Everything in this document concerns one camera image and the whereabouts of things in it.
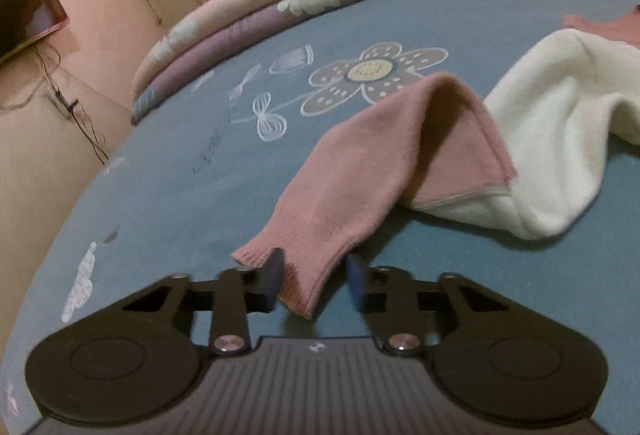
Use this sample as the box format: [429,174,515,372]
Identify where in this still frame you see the pink and white knit sweater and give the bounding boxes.
[233,13,639,318]

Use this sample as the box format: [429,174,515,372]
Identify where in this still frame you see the teal floral bed sheet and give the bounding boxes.
[1,0,639,434]

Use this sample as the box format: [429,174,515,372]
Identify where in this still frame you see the wall power cables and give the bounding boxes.
[0,44,132,167]

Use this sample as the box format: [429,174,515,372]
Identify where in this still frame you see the wall mounted television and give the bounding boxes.
[0,0,70,62]

